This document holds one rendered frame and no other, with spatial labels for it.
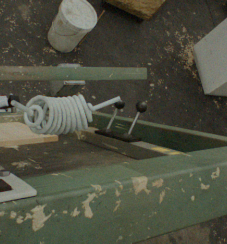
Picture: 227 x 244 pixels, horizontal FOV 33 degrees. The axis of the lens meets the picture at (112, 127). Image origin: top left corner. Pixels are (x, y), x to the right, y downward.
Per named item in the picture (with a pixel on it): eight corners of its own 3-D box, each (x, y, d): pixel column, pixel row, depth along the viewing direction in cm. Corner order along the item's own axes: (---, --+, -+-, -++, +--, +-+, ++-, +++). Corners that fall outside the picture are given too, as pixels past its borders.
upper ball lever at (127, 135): (126, 141, 119) (143, 103, 121) (134, 143, 116) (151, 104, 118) (118, 136, 117) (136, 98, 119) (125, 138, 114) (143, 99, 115)
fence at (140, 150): (44, 123, 175) (44, 115, 175) (194, 170, 97) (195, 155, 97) (34, 124, 172) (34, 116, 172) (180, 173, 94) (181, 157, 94)
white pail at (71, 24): (77, 28, 329) (101, -8, 292) (81, 58, 319) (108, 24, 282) (42, 22, 313) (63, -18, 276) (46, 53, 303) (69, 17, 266)
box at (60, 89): (66, 80, 208) (80, 63, 193) (72, 99, 204) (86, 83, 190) (46, 80, 201) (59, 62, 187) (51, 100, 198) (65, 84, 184)
